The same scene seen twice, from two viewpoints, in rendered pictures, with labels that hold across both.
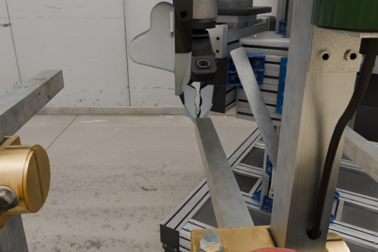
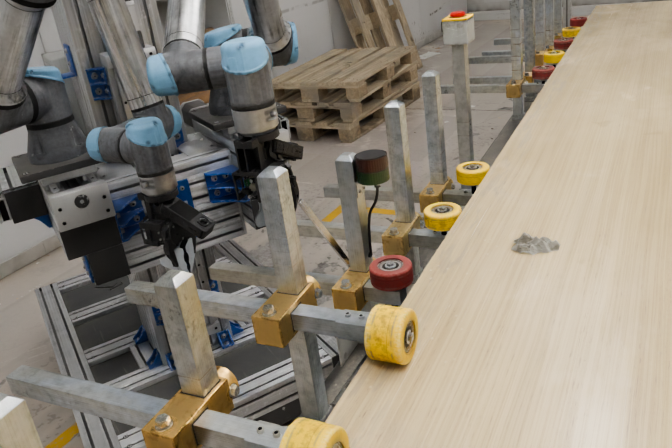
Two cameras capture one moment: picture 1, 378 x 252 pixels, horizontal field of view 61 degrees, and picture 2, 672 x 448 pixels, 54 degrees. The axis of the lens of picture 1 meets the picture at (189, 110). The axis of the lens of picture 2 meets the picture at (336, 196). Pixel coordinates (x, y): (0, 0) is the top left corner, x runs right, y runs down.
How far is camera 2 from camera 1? 1.06 m
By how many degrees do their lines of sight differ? 53
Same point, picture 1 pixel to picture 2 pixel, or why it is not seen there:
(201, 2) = (171, 176)
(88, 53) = not seen: outside the picture
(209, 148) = (261, 271)
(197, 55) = (192, 218)
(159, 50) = not seen: hidden behind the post
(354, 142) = (305, 224)
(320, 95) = (360, 203)
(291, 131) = (353, 221)
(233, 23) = (92, 173)
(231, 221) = (332, 280)
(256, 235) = (350, 274)
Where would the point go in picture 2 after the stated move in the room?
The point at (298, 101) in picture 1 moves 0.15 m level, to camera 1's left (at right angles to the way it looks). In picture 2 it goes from (355, 209) to (313, 245)
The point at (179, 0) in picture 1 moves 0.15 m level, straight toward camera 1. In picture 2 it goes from (295, 191) to (371, 197)
